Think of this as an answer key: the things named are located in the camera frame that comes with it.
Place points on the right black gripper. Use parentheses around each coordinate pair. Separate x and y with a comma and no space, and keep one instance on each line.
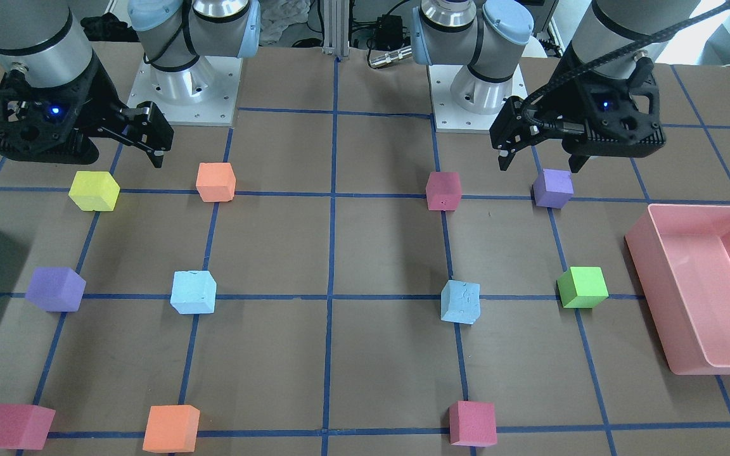
(104,95)

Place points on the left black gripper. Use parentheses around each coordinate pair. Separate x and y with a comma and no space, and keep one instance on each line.
(566,88)

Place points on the light blue block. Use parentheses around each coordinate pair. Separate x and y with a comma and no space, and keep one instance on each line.
(460,302)
(193,292)

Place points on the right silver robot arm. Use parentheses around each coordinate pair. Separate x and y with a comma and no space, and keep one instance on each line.
(47,40)

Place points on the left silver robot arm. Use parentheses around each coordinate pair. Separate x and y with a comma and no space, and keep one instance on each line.
(489,38)

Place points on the purple foam block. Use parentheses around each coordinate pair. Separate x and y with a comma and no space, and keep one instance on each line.
(56,289)
(553,188)

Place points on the yellow foam block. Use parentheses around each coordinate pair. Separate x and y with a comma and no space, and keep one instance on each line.
(95,191)

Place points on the orange foam block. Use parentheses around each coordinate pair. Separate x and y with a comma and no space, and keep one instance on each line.
(171,429)
(216,182)

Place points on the crimson foam block with holes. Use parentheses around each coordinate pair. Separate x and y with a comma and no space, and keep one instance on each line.
(443,191)

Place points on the green foam block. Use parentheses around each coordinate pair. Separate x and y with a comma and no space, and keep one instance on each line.
(582,287)

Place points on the black power adapter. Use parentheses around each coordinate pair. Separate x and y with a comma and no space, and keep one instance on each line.
(389,32)

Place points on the pink plastic bin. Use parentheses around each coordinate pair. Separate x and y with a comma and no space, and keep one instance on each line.
(681,254)

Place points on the orange foam block far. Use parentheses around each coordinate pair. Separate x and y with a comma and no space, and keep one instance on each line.
(171,429)

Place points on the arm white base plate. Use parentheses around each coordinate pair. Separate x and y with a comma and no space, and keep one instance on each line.
(213,95)
(447,101)

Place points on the aluminium frame post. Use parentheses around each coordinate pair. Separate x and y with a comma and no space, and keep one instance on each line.
(335,22)

